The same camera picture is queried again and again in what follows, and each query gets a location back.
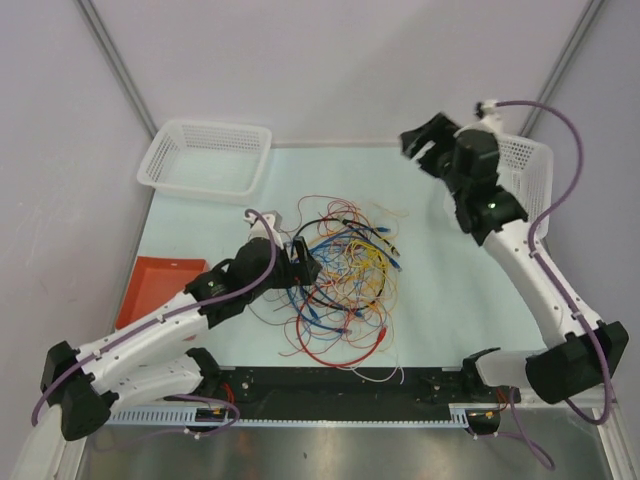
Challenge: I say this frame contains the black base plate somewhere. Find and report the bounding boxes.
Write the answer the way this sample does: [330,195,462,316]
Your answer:
[193,367,510,422]

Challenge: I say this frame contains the thick red cable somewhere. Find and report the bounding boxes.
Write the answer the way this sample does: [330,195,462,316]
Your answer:
[295,279,390,369]

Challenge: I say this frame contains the orange plastic bin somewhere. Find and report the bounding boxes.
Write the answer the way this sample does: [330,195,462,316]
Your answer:
[115,256,209,331]

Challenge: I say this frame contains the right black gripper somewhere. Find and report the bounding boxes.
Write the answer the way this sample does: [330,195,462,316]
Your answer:
[399,112,467,200]

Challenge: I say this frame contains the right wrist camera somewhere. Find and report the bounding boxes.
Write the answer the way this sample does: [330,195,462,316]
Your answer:
[475,99,504,133]

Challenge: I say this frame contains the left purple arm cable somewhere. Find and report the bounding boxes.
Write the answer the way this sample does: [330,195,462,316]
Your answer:
[30,209,281,426]

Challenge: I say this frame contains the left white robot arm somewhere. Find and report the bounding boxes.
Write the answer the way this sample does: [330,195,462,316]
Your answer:
[32,237,321,442]

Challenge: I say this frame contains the left white mesh basket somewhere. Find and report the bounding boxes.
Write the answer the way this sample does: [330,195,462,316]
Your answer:
[136,119,272,205]

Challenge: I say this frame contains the thin white wire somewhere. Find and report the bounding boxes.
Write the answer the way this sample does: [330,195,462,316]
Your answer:
[299,249,405,385]

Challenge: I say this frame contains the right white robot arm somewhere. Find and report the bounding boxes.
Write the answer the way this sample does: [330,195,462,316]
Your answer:
[399,113,629,404]

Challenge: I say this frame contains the thick black cable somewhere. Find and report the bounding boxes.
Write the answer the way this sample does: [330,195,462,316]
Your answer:
[292,217,401,314]

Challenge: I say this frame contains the thick blue cable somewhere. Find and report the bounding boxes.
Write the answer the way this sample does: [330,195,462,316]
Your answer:
[284,224,404,337]

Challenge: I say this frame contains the aluminium frame post left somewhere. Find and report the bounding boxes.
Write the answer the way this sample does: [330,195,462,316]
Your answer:
[73,0,158,140]

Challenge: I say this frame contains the white slotted cable duct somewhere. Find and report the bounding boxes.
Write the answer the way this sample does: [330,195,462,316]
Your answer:
[92,404,471,429]

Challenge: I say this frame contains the aluminium frame post right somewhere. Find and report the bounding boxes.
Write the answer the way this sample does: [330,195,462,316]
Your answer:
[536,0,609,106]

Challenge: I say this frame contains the yellow wire bundle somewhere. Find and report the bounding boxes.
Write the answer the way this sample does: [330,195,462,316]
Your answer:
[324,238,401,301]

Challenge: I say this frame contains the white mesh basket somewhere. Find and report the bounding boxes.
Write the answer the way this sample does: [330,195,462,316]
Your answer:
[136,119,272,205]
[442,132,555,241]

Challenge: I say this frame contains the aluminium frame post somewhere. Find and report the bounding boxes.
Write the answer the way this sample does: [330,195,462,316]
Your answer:
[73,0,158,140]
[536,0,609,106]

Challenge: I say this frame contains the thin orange wire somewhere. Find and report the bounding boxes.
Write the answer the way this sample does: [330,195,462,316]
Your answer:
[249,195,410,357]

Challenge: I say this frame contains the right white mesh basket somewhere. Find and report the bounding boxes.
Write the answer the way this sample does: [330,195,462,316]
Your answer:
[442,132,555,241]

